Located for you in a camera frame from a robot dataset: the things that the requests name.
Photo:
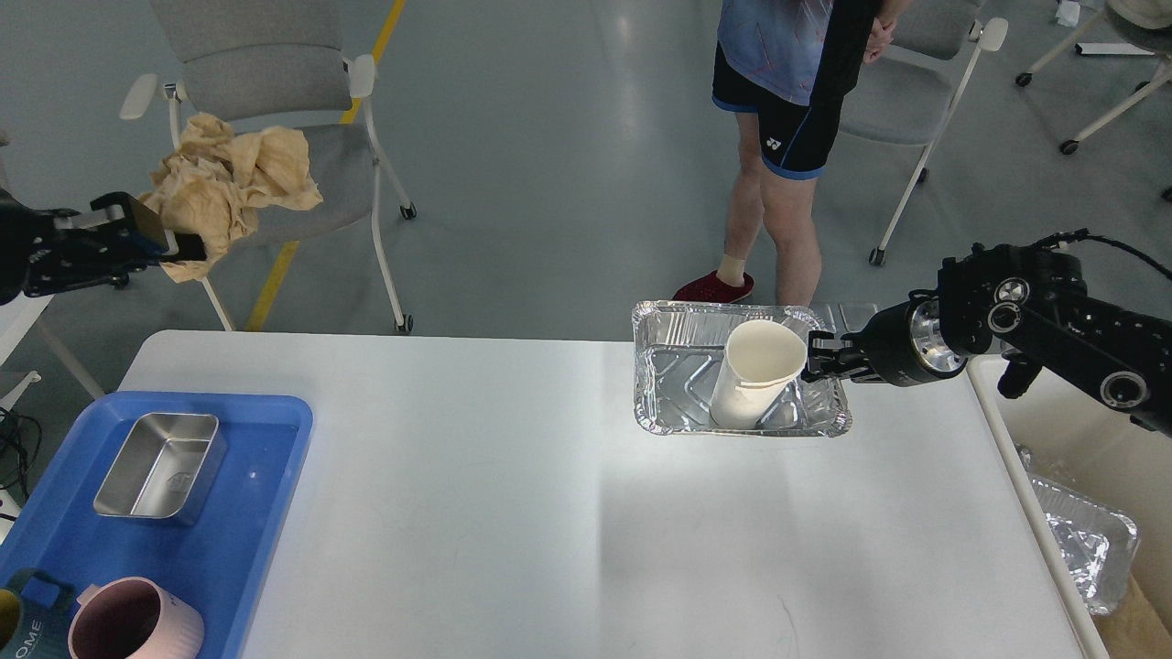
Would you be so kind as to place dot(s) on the blue plastic tray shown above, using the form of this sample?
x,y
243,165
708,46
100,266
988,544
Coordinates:
x,y
218,563

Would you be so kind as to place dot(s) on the dark teal mug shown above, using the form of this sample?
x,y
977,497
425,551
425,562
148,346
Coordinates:
x,y
30,629

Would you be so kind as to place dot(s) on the foil tray in bin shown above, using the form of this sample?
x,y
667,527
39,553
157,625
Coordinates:
x,y
1096,540

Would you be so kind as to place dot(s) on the pink ribbed mug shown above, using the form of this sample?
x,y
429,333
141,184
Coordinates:
x,y
133,617

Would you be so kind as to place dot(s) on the grey chair left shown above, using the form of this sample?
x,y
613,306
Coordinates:
x,y
249,59

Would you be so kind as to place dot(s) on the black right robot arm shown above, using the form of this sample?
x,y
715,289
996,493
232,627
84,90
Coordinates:
x,y
1032,298

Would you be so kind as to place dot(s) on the grey chair right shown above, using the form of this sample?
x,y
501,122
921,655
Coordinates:
x,y
907,104

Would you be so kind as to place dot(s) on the beige plastic bin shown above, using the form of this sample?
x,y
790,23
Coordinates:
x,y
1057,431

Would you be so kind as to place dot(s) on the square stainless steel tray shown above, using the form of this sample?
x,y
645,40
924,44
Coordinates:
x,y
164,471

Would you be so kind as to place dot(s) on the person in blue shirt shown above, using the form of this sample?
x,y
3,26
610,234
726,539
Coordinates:
x,y
784,68

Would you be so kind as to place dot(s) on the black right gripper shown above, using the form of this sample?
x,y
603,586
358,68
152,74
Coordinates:
x,y
902,345

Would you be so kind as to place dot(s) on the white paper cup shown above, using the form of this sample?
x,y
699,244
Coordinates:
x,y
760,358

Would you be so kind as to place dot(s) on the grey chair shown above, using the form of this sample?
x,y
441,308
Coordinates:
x,y
249,59
907,104

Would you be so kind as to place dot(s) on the white side table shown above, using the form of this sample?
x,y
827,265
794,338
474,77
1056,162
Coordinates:
x,y
23,314

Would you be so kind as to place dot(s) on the aluminium foil tray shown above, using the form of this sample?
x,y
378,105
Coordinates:
x,y
678,351

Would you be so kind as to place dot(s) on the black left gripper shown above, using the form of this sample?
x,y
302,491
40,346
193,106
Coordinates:
x,y
120,236

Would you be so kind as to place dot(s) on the brown paper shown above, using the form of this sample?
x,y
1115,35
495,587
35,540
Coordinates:
x,y
215,182

